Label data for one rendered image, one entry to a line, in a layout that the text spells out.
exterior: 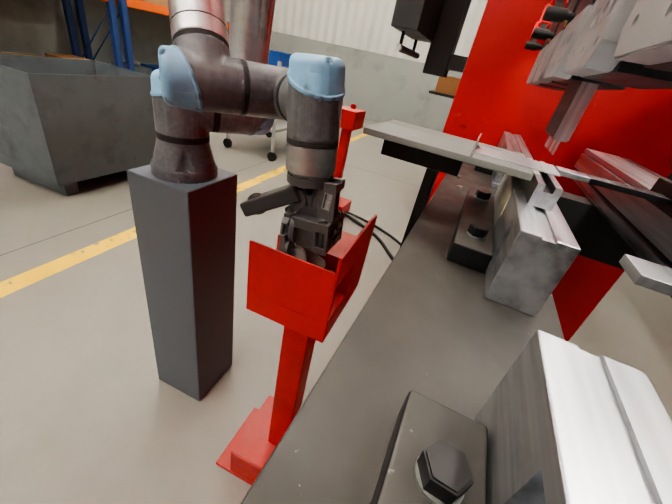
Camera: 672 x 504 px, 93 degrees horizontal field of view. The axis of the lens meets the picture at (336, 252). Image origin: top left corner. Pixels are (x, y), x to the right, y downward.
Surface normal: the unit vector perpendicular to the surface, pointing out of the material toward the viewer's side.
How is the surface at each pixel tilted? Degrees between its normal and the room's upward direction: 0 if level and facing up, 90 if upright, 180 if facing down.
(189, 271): 90
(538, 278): 90
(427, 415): 0
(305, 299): 90
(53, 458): 0
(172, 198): 90
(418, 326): 0
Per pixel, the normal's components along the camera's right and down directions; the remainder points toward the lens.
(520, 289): -0.41, 0.41
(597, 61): -0.42, 0.88
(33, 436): 0.18, -0.84
